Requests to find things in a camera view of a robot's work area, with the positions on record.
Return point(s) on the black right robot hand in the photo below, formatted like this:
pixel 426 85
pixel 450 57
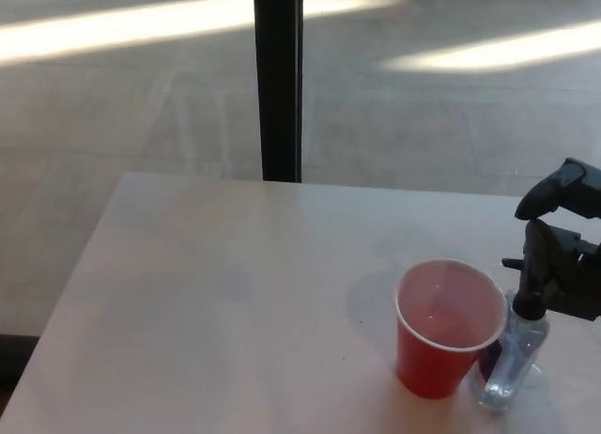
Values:
pixel 563 265

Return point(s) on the clear soap pump bottle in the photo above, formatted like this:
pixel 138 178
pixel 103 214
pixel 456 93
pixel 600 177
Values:
pixel 514 345

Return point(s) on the red plastic cup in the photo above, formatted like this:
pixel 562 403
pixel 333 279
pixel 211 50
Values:
pixel 432 363

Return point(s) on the black vertical window post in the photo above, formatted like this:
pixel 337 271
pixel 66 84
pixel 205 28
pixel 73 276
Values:
pixel 279 82

